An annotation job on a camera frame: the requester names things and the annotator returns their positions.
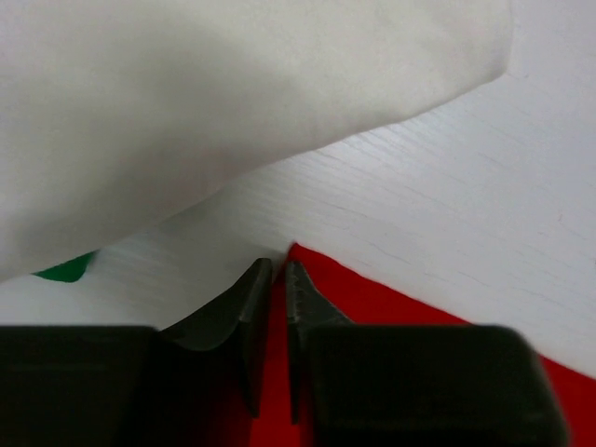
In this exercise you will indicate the white t shirt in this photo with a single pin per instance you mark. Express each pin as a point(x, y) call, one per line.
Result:
point(116, 115)

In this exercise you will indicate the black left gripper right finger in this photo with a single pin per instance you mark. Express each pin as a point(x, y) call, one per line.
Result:
point(412, 385)

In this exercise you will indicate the red t shirt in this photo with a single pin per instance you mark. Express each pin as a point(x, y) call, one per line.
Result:
point(367, 301)

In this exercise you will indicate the green t shirt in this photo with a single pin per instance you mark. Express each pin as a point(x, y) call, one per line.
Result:
point(68, 272)

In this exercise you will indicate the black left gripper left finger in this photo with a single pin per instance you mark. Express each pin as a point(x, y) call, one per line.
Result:
point(196, 383)

